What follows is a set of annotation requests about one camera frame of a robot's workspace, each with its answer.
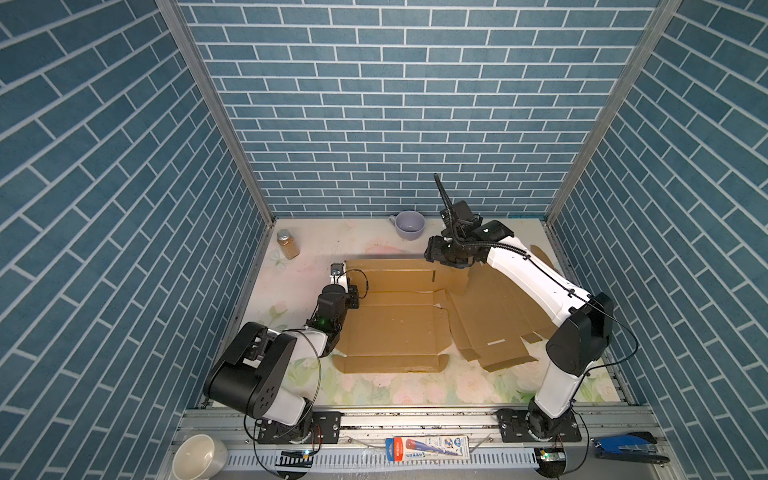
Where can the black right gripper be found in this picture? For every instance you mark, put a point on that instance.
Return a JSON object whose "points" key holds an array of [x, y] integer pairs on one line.
{"points": [[432, 250]]}

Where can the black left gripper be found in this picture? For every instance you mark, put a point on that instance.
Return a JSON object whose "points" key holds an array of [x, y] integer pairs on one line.
{"points": [[352, 296]]}

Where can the brown cardboard box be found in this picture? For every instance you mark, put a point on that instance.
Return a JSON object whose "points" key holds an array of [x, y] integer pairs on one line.
{"points": [[492, 320], [402, 323]]}

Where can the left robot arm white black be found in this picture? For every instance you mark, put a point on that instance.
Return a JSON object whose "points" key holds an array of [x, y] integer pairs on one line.
{"points": [[248, 377]]}

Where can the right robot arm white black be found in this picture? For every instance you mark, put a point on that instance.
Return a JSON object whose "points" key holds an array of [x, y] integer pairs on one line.
{"points": [[583, 321]]}

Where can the flat brown cardboard box blank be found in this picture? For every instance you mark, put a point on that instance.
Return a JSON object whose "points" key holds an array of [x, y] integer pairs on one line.
{"points": [[492, 320]]}

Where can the lavender ceramic mug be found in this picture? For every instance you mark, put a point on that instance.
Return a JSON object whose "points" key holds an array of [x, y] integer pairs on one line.
{"points": [[408, 224]]}

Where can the glass spice jar silver lid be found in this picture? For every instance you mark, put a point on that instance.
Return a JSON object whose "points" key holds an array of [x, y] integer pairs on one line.
{"points": [[287, 244]]}

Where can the blue red white packet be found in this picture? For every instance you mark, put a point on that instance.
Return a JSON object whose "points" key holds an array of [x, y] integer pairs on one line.
{"points": [[426, 448]]}

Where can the white ceramic bowl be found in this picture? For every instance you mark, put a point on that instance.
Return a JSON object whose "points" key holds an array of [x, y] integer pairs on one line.
{"points": [[199, 457]]}

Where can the blue black stapler tool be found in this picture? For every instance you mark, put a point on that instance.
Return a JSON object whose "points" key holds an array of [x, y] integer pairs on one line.
{"points": [[635, 447]]}

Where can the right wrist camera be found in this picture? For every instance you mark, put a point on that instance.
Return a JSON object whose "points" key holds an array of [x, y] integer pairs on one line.
{"points": [[459, 220]]}

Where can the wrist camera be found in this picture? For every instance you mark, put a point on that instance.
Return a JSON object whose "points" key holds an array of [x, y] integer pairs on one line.
{"points": [[337, 273], [459, 220]]}

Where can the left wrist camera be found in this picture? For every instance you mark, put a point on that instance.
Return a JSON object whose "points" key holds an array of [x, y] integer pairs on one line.
{"points": [[337, 273]]}

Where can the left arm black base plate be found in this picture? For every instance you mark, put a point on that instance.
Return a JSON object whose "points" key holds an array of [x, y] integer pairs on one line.
{"points": [[318, 427]]}

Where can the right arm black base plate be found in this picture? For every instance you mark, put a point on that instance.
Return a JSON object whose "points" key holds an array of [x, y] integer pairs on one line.
{"points": [[532, 425]]}

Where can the aluminium front rail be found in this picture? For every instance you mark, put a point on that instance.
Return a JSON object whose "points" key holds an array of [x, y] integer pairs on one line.
{"points": [[360, 433]]}

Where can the aluminium corner post right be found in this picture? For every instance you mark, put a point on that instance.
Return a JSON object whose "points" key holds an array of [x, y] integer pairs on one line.
{"points": [[657, 24]]}

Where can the aluminium corner post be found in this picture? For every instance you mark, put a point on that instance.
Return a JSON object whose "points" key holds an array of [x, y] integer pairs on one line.
{"points": [[181, 33], [657, 24]]}

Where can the aluminium corner post left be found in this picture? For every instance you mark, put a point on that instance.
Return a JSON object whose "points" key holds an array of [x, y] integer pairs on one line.
{"points": [[181, 33]]}

